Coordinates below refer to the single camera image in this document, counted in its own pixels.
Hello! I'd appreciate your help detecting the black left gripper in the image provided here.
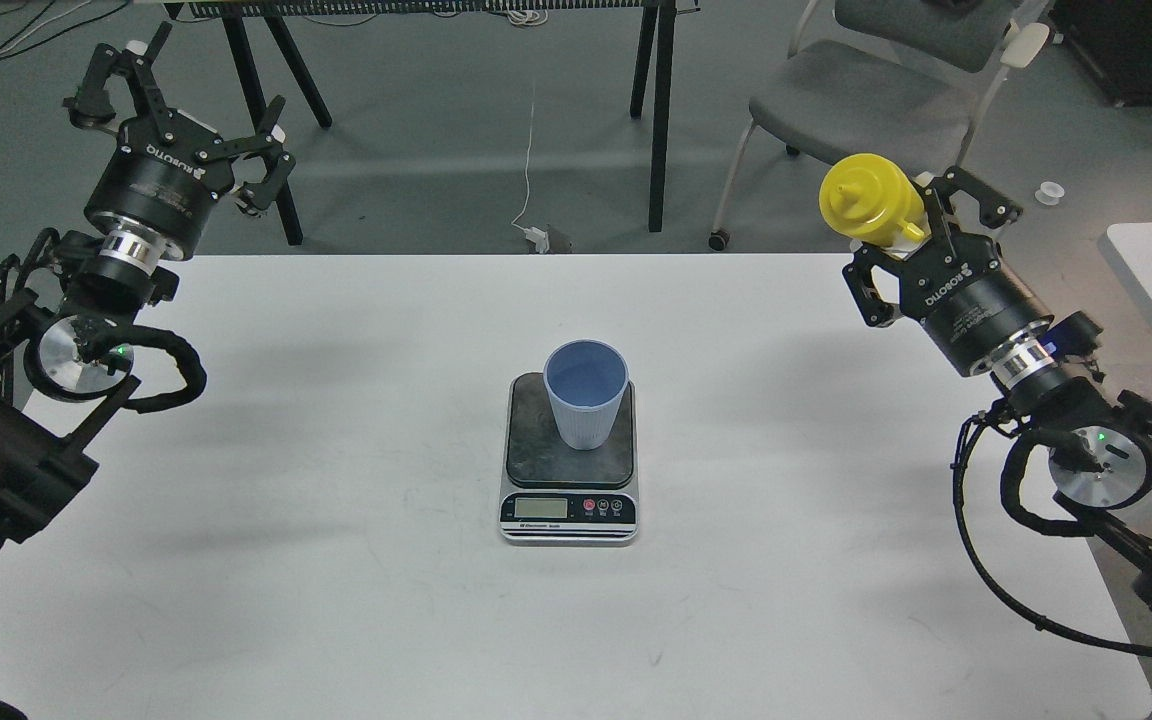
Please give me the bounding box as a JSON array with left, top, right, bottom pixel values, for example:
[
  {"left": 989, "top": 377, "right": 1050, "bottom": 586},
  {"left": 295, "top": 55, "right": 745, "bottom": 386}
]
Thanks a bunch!
[{"left": 62, "top": 20, "right": 297, "bottom": 263}]

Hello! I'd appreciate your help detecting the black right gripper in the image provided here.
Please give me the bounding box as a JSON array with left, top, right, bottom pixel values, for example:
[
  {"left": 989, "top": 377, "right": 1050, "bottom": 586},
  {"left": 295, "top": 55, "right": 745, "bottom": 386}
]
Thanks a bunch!
[{"left": 842, "top": 167, "right": 1053, "bottom": 377}]

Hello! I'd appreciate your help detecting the yellow squeeze bottle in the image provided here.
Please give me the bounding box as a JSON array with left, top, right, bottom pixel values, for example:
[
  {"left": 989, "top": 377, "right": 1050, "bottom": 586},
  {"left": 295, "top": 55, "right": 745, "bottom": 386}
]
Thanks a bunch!
[{"left": 818, "top": 152, "right": 931, "bottom": 249}]

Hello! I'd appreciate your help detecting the blue ribbed plastic cup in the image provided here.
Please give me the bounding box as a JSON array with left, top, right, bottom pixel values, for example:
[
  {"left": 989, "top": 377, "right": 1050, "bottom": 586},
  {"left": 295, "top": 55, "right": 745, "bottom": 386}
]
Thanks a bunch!
[{"left": 541, "top": 340, "right": 628, "bottom": 450}]

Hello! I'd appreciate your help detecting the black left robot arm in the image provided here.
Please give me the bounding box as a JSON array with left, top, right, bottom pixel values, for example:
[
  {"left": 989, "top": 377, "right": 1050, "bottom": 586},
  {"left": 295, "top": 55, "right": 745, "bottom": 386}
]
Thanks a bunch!
[{"left": 0, "top": 22, "right": 294, "bottom": 552}]

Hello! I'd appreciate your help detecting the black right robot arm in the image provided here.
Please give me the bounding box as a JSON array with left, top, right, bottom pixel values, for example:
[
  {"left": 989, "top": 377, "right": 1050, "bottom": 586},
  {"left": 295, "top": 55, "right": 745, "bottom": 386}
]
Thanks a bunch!
[{"left": 818, "top": 152, "right": 1152, "bottom": 659}]

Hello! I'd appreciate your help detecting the digital kitchen scale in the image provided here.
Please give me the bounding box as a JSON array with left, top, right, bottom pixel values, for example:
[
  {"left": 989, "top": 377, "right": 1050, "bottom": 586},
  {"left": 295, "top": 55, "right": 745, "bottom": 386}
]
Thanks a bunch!
[{"left": 498, "top": 372, "right": 643, "bottom": 547}]

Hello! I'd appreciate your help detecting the black-legged background table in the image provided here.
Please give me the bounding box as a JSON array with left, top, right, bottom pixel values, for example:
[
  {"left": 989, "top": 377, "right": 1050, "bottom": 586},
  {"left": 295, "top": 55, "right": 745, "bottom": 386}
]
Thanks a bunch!
[{"left": 164, "top": 0, "right": 703, "bottom": 248}]

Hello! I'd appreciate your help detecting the small white spool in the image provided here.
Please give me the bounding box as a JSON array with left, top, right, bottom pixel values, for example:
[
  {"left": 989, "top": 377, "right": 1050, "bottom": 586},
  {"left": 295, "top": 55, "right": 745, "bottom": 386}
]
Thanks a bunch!
[{"left": 1034, "top": 181, "right": 1066, "bottom": 209}]

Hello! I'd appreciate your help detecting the grey office chair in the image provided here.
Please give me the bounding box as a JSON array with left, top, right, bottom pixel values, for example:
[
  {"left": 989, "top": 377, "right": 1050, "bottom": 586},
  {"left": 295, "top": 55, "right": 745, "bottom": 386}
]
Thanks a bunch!
[{"left": 708, "top": 1, "right": 1049, "bottom": 251}]

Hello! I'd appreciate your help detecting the black cabinet in corner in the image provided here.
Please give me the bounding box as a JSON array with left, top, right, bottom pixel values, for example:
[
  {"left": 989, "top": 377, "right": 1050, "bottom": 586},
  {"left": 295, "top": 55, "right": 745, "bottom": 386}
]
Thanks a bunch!
[{"left": 1049, "top": 1, "right": 1152, "bottom": 108}]

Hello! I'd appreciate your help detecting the white charger cable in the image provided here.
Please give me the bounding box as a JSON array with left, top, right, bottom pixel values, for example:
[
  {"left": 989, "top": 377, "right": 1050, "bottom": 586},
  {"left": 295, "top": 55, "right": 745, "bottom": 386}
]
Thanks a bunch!
[{"left": 511, "top": 79, "right": 575, "bottom": 255}]

